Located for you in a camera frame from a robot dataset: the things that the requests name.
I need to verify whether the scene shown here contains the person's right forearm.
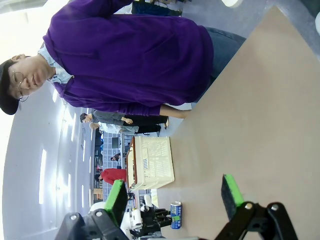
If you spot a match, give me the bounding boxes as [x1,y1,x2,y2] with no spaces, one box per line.
[159,104,191,120]

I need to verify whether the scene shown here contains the person in purple sweater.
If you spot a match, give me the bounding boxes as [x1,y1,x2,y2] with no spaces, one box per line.
[0,0,247,118]

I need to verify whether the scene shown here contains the round wire glasses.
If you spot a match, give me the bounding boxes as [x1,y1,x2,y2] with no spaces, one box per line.
[11,70,30,103]

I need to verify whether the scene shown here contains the person in grey jacket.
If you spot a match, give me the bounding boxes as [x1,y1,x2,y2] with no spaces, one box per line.
[79,109,170,127]

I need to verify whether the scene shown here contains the blue white drink can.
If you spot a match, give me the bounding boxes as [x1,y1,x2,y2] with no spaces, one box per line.
[170,201,183,230]

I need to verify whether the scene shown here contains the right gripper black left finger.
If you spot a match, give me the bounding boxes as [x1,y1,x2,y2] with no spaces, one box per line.
[54,179,129,240]

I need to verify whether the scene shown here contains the cream shopping basket brown rim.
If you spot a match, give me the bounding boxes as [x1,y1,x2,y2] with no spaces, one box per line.
[126,136,175,192]

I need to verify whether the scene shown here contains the black cap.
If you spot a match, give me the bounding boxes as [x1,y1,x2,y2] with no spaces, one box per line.
[0,59,20,116]

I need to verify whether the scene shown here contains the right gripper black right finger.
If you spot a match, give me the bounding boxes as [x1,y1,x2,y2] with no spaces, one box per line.
[214,174,299,240]

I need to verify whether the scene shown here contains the person in white shirt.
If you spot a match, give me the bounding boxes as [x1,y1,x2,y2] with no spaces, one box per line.
[89,121,162,137]

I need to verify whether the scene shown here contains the person in red shirt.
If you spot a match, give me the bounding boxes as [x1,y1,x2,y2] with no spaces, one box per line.
[94,168,128,186]

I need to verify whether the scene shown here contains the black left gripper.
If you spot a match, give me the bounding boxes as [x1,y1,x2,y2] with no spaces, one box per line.
[141,209,180,235]

